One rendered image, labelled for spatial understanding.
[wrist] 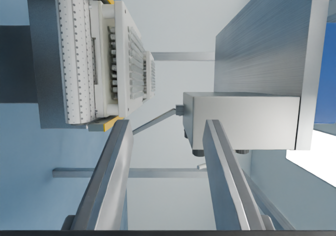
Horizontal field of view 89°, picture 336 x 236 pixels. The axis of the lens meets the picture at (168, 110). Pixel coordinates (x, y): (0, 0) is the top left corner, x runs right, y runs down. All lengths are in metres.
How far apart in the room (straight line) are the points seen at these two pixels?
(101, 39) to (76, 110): 0.16
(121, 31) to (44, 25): 0.15
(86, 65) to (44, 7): 0.13
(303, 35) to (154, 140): 3.73
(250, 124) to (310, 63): 0.15
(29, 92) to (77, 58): 0.24
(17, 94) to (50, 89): 0.19
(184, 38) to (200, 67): 0.68
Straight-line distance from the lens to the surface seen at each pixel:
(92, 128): 0.38
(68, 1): 0.41
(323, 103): 0.47
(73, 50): 0.38
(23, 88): 0.60
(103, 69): 0.41
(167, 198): 4.58
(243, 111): 0.35
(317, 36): 0.42
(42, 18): 0.45
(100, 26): 0.42
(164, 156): 4.09
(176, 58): 1.37
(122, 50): 0.40
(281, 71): 0.45
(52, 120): 0.44
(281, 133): 0.39
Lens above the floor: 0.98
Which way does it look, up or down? level
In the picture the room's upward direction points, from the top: 90 degrees clockwise
